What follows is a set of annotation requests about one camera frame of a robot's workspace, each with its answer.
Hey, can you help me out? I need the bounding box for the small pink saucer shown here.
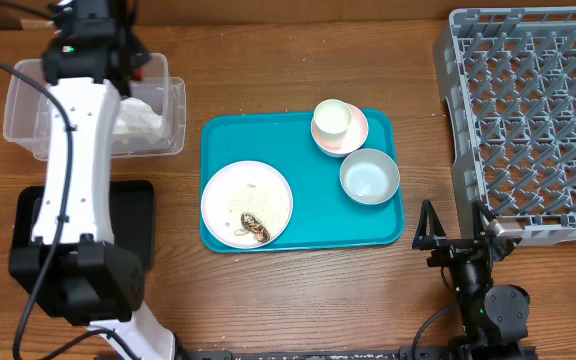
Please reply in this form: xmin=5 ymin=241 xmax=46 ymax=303
xmin=311 ymin=103 xmax=369 ymax=157

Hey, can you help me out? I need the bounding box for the clear plastic bin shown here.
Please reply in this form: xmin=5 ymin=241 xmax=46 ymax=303
xmin=3 ymin=53 xmax=186 ymax=161

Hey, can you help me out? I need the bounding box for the pale yellow cup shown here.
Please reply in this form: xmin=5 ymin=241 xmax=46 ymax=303
xmin=313 ymin=99 xmax=352 ymax=147

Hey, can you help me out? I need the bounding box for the brown food scrap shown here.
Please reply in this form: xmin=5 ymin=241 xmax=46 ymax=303
xmin=240 ymin=213 xmax=271 ymax=244

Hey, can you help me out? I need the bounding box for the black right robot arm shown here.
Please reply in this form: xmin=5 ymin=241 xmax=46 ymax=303
xmin=411 ymin=199 xmax=538 ymax=359

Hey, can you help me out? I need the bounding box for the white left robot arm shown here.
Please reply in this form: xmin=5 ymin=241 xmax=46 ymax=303
xmin=9 ymin=1 xmax=178 ymax=359

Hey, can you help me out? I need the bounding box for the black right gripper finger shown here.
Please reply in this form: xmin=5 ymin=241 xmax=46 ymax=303
xmin=414 ymin=199 xmax=447 ymax=241
xmin=471 ymin=200 xmax=496 ymax=240

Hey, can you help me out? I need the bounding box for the grey bowl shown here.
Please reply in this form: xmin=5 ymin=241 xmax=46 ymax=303
xmin=339 ymin=149 xmax=400 ymax=205

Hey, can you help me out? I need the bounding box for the grey dishwasher rack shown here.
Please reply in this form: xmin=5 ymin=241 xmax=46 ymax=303
xmin=433 ymin=6 xmax=576 ymax=246

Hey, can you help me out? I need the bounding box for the large white plate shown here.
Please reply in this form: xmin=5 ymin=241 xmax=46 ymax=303
xmin=201 ymin=160 xmax=294 ymax=250

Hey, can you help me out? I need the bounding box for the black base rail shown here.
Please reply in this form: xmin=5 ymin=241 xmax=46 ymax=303
xmin=175 ymin=346 xmax=448 ymax=360

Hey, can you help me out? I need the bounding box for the white napkin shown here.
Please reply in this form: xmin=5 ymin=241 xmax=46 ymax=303
xmin=113 ymin=97 xmax=167 ymax=144

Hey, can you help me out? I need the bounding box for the black tray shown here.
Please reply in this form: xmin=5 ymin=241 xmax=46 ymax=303
xmin=11 ymin=180 xmax=156 ymax=271

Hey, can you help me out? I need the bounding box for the teal plastic tray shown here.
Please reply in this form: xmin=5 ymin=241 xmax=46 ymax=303
xmin=200 ymin=112 xmax=405 ymax=252

